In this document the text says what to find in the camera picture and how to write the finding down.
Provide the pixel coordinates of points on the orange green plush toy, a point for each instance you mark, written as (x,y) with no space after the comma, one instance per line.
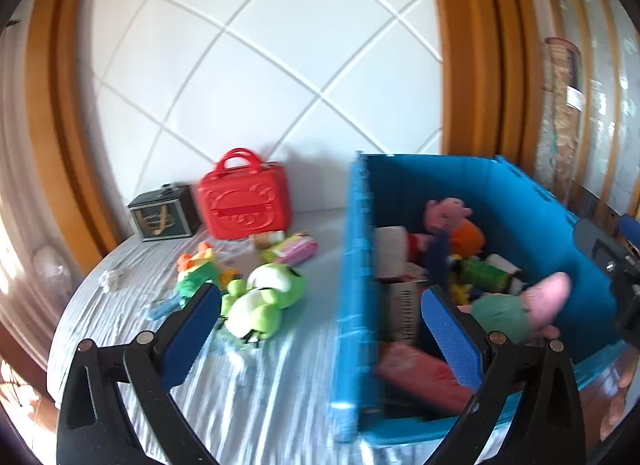
(197,270)

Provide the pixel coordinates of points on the crumpled white tissue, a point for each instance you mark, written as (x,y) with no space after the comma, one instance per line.
(110,279)

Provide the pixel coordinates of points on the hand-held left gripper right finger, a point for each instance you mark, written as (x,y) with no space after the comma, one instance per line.
(452,340)

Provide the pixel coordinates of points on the beige curtain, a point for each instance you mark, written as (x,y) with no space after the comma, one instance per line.
(20,170)

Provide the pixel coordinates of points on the round desktop with striped cloth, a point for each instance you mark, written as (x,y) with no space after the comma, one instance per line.
(250,395)

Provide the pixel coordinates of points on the green can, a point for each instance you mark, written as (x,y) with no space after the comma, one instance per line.
(480,272)

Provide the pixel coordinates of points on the clear plastic bag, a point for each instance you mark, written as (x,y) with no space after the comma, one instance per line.
(50,270)

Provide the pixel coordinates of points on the white box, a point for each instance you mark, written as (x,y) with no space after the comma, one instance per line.
(390,250)

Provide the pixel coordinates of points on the blue plastic storage crate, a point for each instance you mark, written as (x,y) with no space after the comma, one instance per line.
(525,205)

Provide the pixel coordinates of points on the teal and pink plush toy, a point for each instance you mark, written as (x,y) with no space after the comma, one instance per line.
(505,315)

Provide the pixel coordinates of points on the red pink box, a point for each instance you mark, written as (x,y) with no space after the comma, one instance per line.
(420,380)

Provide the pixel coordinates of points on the red plastic toy suitcase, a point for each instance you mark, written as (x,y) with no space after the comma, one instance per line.
(242,205)

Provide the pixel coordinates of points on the grey patterned box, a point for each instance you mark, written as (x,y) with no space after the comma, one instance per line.
(400,310)

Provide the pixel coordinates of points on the black gift box gold ribbon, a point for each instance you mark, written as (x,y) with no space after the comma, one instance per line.
(162,217)

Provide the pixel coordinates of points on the green frog plush toy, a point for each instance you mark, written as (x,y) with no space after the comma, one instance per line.
(265,297)

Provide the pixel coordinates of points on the pink tissue pack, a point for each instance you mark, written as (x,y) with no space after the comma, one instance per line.
(295,250)

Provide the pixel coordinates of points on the rolled patterned carpet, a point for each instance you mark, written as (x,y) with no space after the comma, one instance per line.
(560,110)

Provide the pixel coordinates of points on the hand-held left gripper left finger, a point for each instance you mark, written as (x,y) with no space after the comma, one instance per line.
(192,340)

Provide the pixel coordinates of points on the wooden arch frame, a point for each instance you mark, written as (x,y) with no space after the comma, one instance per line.
(65,120)
(485,70)

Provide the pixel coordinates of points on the pink pig plush orange dress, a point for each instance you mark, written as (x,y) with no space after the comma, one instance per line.
(452,225)

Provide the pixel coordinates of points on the patterned glass partition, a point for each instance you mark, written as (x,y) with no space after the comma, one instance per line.
(610,70)

